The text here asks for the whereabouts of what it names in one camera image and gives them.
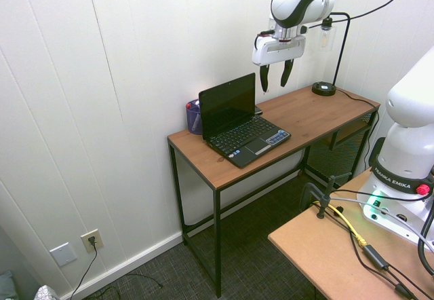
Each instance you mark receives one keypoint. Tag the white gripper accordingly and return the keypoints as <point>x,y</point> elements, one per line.
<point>279,50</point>

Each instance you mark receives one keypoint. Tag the black laptop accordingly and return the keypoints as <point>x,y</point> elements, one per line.
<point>237,137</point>

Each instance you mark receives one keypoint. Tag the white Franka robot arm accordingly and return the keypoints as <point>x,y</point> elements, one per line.
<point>291,4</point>

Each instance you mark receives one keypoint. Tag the black desk lamp glass shade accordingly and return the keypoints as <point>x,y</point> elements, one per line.
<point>323,89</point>

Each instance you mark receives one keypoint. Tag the purple pen cup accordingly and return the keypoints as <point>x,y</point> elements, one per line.
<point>193,120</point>

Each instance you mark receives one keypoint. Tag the black screw clamp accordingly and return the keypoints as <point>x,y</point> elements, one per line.
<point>306,191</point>

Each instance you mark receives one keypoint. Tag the light fibreboard robot table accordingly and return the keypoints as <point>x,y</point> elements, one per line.
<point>322,256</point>

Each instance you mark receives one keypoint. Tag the patterned tissue box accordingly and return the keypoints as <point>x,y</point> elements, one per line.
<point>45,294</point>

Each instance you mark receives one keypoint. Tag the teal grey cushion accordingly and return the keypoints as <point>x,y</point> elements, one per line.
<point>6,286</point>

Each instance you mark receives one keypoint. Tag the wooden desk black metal frame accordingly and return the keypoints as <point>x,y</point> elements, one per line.
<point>305,116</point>

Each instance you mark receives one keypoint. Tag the beige wall outlet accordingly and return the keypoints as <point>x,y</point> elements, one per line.
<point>97,235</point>

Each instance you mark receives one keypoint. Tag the white blank wall plate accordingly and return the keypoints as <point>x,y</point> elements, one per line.
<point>63,254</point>

